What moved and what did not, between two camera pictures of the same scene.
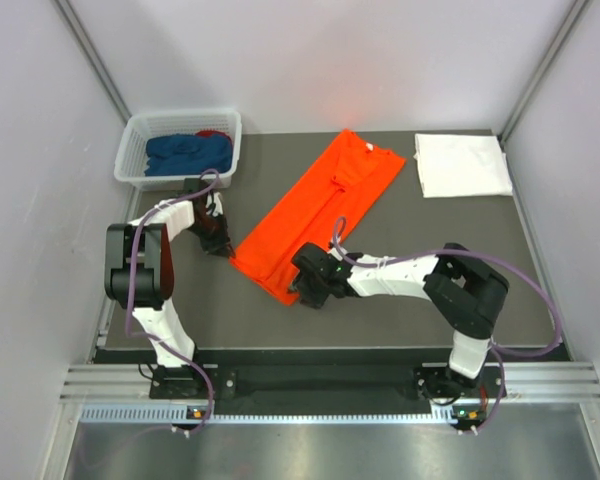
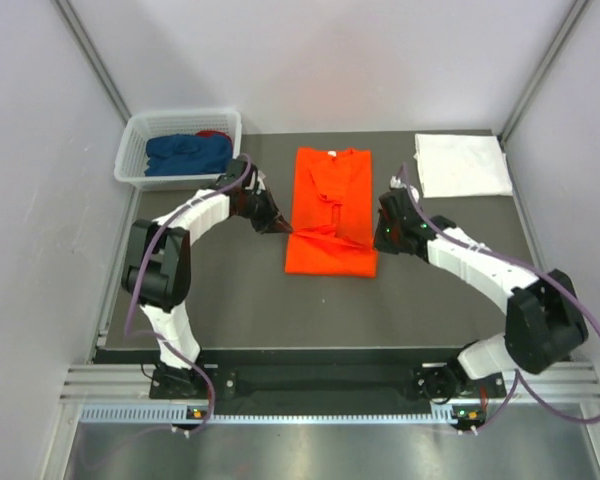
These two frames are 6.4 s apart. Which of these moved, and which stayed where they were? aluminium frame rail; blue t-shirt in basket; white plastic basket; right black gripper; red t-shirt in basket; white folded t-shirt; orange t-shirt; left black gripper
Moved: left black gripper; right black gripper; orange t-shirt
Stayed: blue t-shirt in basket; white plastic basket; red t-shirt in basket; white folded t-shirt; aluminium frame rail
